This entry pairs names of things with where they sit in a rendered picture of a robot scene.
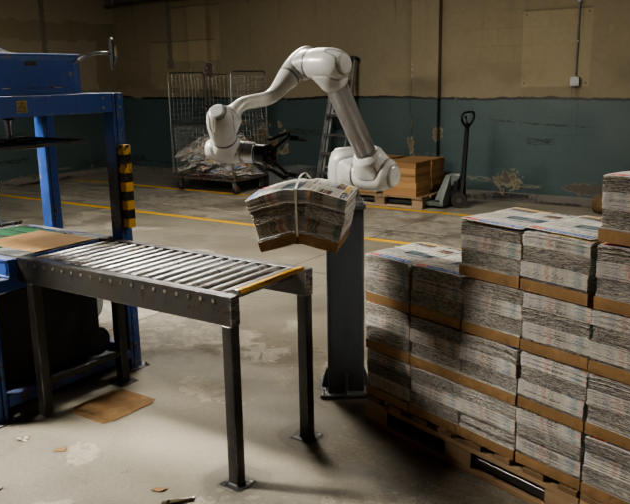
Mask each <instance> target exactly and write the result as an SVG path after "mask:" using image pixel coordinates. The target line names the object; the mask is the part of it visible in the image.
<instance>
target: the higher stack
mask: <svg viewBox="0 0 630 504"><path fill-rule="evenodd" d="M602 189H603V190H602V192H604V193H603V197H602V198H603V200H602V202H603V203H602V204H603V205H602V213H603V214H602V224H603V225H601V226H600V228H601V229H606V230H612V231H619V232H625V233H630V171H625V172H616V173H610V174H606V175H604V177H603V188H602ZM597 248H599V249H598V251H597V252H598V257H597V260H598V261H596V263H597V265H596V267H597V269H596V271H597V273H596V274H595V275H596V276H595V277H597V281H598V282H597V285H596V288H597V291H596V293H595V295H596V296H598V297H602V298H606V299H610V300H614V301H619V302H623V303H627V304H630V246H624V245H618V244H612V243H606V242H604V243H602V244H599V245H598V247H597ZM592 314H593V315H592V318H593V319H592V322H593V323H591V324H592V325H593V328H592V329H593V337H592V338H593V339H592V341H591V342H590V343H591V345H590V346H591V347H590V354H591V355H590V357H591V359H590V360H591V361H595V362H598V363H601V364H604V365H608V366H611V367H614V368H617V369H621V370H624V371H627V372H630V317H628V316H624V315H620V314H616V313H612V312H608V311H604V310H600V309H596V310H593V313H592ZM588 377H589V380H588V381H589V384H588V389H587V391H588V392H587V395H588V397H587V399H588V401H587V402H586V404H588V410H589V411H587V414H588V417H587V419H586V421H587V422H588V423H590V424H593V425H596V426H598V427H601V428H603V429H606V430H609V431H611V432H614V433H616V434H619V435H621V436H624V437H627V438H629V439H630V385H629V384H625V383H622V382H619V381H616V380H613V379H610V378H607V377H604V376H601V375H598V374H595V373H590V374H589V376H588ZM585 438H586V439H585V451H586V452H585V456H584V457H585V458H584V459H585V460H584V464H583V465H582V469H583V471H582V476H583V477H582V481H583V483H585V484H588V485H590V486H592V487H595V488H597V489H599V490H601V491H604V492H606V493H608V494H610V495H612V496H615V497H617V498H619V499H621V500H623V501H626V502H628V503H630V451H629V450H627V449H624V448H622V447H619V446H617V445H614V444H612V443H609V442H607V441H604V440H601V439H599V438H596V437H594V436H591V435H587V436H586V437H585Z"/></svg>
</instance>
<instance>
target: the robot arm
mask: <svg viewBox="0 0 630 504"><path fill-rule="evenodd" d="M351 69H352V62H351V58H350V56H349V55H348V54H347V53H346V52H344V51H343V50H340V49H338V48H333V47H318V48H312V47H311V46H303V47H301V48H299V49H297V50H296V51H294V52H293V53H292V54H291V55H290V56H289V58H288V59H287V60H286V61H285V62H284V64H283V65H282V67H281V69H280V70H279V72H278V74H277V76H276V78H275V80H274V82H273V83H272V85H271V87H270V88H269V89H268V90H267V91H265V92H262V93H257V94H252V95H247V96H243V97H241V98H239V99H237V100H235V101H234V102H233V103H231V104H230V105H229V106H225V105H222V104H216V105H213V106H212V107H210V109H209V110H208V112H207V116H206V124H207V129H208V133H209V135H210V138H211V139H209V140H208V141H207V142H206V143H205V155H206V157H207V158H208V159H210V160H212V161H216V162H220V163H228V164H235V163H252V164H253V163H255V162H259V163H266V164H267V167H266V169H265V170H266V171H270V172H272V173H273V174H275V175H277V176H278V177H280V178H281V179H283V180H285V181H286V180H287V179H288V177H294V178H296V177H297V176H299V175H300V174H302V173H297V172H292V171H290V172H288V171H287V170H286V169H285V168H284V167H283V166H282V165H281V164H280V163H279V162H278V161H277V158H278V150H277V148H278V147H280V146H281V145H282V144H283V143H285V142H286V141H287V140H289V139H290V140H291V141H304V142H307V141H308V139H300V138H299V136H296V135H291V134H290V131H289V130H288V131H286V132H284V133H281V134H279V135H277V136H274V137H268V138H267V141H268V144H267V145H264V144H256V143H255V142H248V141H240V140H239V138H238V137H237V135H236V134H237V133H238V129H239V126H240V124H241V122H242V120H241V115H242V113H243V112H244V111H245V110H247V109H252V108H258V107H265V106H269V105H272V104H274V103H275V102H277V101H278V100H279V99H281V98H282V97H283V96H284V95H285V94H286V93H288V92H289V91H290V90H291V89H293V88H294V87H295V86H296V85H297V84H298V83H299V82H300V81H305V80H311V79H313V80H314V81H315V82H316V83H317V84H318V85H319V86H320V87H321V89H322V90H324V91H325V92H327V94H328V96H329V99H330V101H331V103H332V105H333V108H334V110H335V112H336V114H337V116H338V119H339V121H340V123H341V125H342V127H343V130H344V132H345V134H346V136H347V138H348V141H349V143H350V145H351V147H341V148H335V149H334V151H333V152H332V153H331V156H330V159H329V163H328V180H332V181H335V182H340V183H344V184H348V185H351V186H354V187H357V188H358V190H357V195H356V198H355V200H356V203H355V205H363V201H361V200H362V199H361V197H360V192H359V189H362V190H367V191H385V190H389V189H391V188H392V187H394V186H395V185H396V184H397V183H398V182H399V180H400V169H399V166H398V165H397V164H396V162H395V161H393V160H392V159H390V158H389V157H388V156H387V155H386V154H385V153H384V151H383V150H382V149H381V148H380V147H378V146H375V145H374V144H373V141H372V139H371V137H370V134H369V132H368V130H367V127H366V125H365V123H364V120H363V118H362V116H361V113H360V111H359V109H358V106H357V104H356V102H355V99H354V97H353V95H352V92H351V90H350V88H349V85H348V83H347V82H348V75H349V73H350V72H351ZM284 135H287V137H286V138H284V139H283V140H282V141H281V142H279V143H278V144H277V145H275V146H273V145H272V144H271V142H273V140H275V139H277V138H280V137H282V136H284ZM271 163H273V164H274V165H276V166H277V167H278V168H279V169H280V170H281V171H282V172H283V173H284V174H285V175H286V176H285V175H283V174H282V173H280V172H278V171H277V170H275V169H273V168H272V167H271V166H270V164H271Z"/></svg>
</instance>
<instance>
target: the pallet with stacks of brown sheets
mask: <svg viewBox="0 0 630 504"><path fill-rule="evenodd" d="M386 155H387V156H388V157H389V158H390V159H392V160H393V161H395V162H396V164H397V165H398V166H399V169H400V180H399V182H398V183H397V184H396V185H395V186H394V187H392V188H391V189H389V190H385V191H367V190H362V189H359V192H360V196H361V195H370V196H374V197H375V202H367V201H365V204H367V205H378V206H390V207H401V208H412V209H425V208H426V200H428V199H431V200H435V198H436V196H437V194H438V191H439V189H440V187H441V185H442V183H443V180H444V162H445V157H433V156H408V157H405V155H389V154H386ZM388 197H395V198H408V199H411V201H412V205H402V204H390V203H388Z"/></svg>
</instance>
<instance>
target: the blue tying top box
mask: <svg viewBox="0 0 630 504"><path fill-rule="evenodd" d="M78 58H79V54H46V53H0V96H17V95H46V94H74V93H82V92H81V80H80V68H79V62H77V63H76V64H74V62H73V61H75V60H76V59H78Z"/></svg>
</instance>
